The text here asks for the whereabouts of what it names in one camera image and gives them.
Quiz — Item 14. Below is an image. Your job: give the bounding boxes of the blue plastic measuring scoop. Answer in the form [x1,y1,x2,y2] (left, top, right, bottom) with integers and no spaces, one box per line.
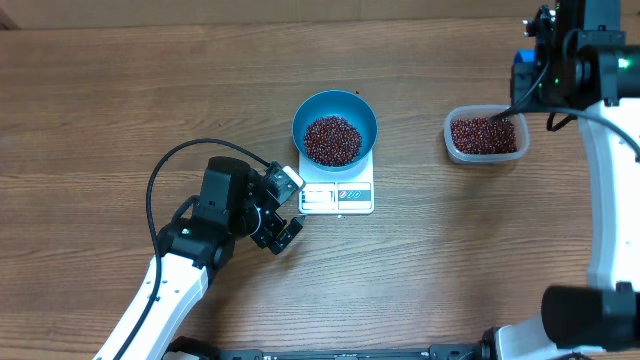
[513,49,536,64]

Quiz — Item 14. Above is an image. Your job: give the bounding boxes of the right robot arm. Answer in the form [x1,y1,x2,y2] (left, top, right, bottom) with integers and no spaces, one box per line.
[487,0,639,359]

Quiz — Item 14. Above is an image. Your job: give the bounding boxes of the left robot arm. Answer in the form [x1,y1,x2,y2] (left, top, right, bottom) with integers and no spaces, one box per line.
[96,156,304,359]

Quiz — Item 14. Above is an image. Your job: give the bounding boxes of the white digital kitchen scale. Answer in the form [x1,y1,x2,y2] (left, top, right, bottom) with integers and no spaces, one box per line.
[298,152,375,215]

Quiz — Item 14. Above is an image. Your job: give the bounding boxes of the teal round bowl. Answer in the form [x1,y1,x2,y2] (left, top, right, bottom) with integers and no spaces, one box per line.
[292,90,379,172]

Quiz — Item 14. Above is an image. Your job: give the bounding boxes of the red adzuki beans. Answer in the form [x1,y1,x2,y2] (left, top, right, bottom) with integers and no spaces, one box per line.
[303,116,518,167]

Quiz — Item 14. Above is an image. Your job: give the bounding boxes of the clear plastic food container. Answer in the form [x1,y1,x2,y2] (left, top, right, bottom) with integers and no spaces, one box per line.
[443,105,530,165]

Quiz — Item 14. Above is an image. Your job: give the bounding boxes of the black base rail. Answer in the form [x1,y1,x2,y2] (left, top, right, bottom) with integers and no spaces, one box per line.
[162,336,494,360]

